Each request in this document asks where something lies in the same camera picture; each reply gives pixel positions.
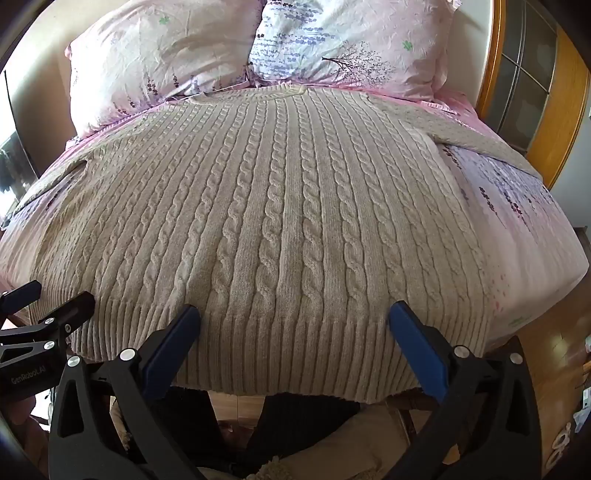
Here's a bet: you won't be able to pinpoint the pink floral bed sheet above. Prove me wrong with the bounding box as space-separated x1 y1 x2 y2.
0 88 589 365

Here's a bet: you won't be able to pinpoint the pink floral pillow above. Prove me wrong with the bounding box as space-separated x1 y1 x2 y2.
65 0 266 139

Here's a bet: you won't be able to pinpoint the person's dark pants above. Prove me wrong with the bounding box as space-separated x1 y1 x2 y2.
152 385 365 480

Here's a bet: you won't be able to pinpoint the beige cable-knit sweater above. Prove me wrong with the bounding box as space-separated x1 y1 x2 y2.
0 85 543 402

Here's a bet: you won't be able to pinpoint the dark flat panel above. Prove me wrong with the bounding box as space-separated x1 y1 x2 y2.
0 69 40 195

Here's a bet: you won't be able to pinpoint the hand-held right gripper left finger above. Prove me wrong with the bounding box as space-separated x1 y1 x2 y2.
48 304 232 480

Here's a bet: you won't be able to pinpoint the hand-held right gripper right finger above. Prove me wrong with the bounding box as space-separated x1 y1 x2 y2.
383 301 542 480

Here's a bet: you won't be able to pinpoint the wooden glass-panel door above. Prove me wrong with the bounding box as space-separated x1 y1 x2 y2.
475 0 591 190

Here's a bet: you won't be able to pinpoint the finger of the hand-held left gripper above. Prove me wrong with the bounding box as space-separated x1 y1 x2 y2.
0 292 96 370
0 281 42 319

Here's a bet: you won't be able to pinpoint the pink tree print pillow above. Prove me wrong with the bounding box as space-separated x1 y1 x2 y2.
247 0 462 102

